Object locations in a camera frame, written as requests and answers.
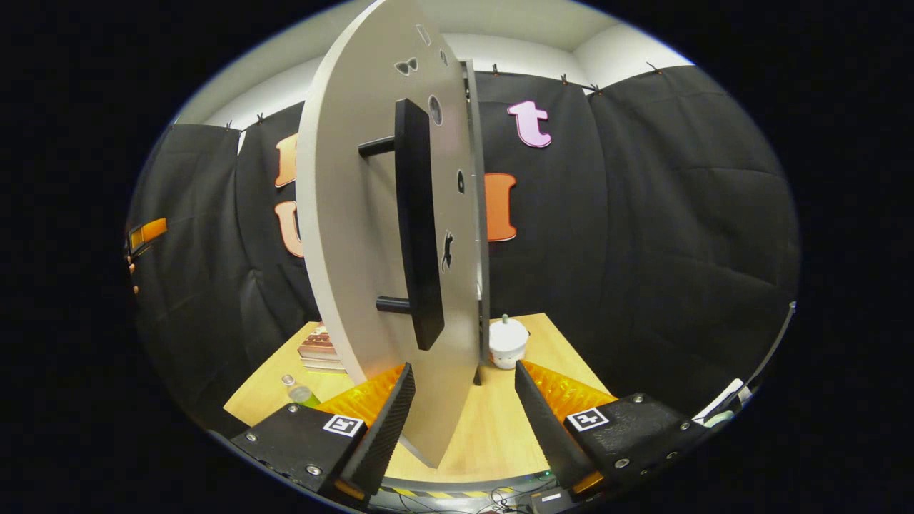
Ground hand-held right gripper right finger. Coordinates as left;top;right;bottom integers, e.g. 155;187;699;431
514;359;715;500

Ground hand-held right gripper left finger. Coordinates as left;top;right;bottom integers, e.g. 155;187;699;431
228;362;417;509

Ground clear bottle with green label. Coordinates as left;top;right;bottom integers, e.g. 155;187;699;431
281;374;322;409

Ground white cabinet door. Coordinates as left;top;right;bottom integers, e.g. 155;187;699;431
295;0;481;468

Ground black cabinet door handle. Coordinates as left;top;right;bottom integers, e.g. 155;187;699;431
357;99;446;351

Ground grey cabinet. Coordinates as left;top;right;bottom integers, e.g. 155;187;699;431
461;61;492;386

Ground small black box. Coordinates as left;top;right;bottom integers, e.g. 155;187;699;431
530;489;576;514

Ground yellow black striped tape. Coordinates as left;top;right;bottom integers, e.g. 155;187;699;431
378;485;515;499

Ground white round lidded pot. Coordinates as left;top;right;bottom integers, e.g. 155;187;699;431
488;314;530;370

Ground brown cover book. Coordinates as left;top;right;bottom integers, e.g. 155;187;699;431
297;323;347;373

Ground white flat panel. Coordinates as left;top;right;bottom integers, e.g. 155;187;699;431
691;378;750;429

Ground black backdrop cloth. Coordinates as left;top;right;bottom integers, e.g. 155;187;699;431
127;64;800;436

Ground black cables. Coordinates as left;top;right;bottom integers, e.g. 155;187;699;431
396;485;543;514

